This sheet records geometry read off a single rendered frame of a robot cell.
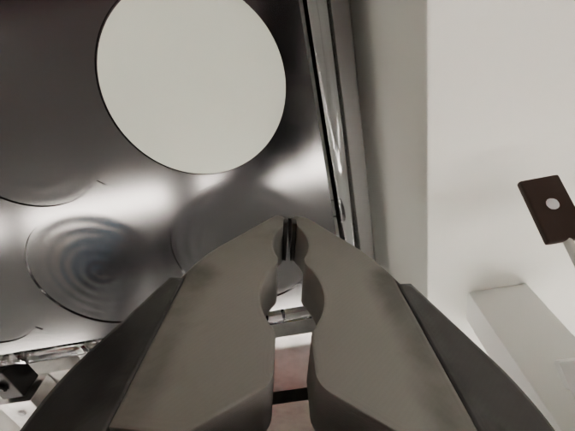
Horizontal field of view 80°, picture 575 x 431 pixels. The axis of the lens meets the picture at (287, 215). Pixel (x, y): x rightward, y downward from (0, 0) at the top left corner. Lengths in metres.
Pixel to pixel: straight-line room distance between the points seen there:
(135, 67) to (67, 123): 0.05
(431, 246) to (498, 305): 0.04
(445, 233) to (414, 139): 0.05
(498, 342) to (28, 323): 0.33
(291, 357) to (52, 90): 0.28
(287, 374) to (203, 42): 0.30
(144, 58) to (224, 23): 0.05
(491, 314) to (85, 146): 0.24
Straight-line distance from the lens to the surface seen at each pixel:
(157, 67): 0.21
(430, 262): 0.18
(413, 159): 0.17
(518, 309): 0.20
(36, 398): 0.43
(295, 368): 0.37
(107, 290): 0.30
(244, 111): 0.21
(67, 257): 0.29
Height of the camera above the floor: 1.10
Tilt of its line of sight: 60 degrees down
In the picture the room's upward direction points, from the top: 178 degrees clockwise
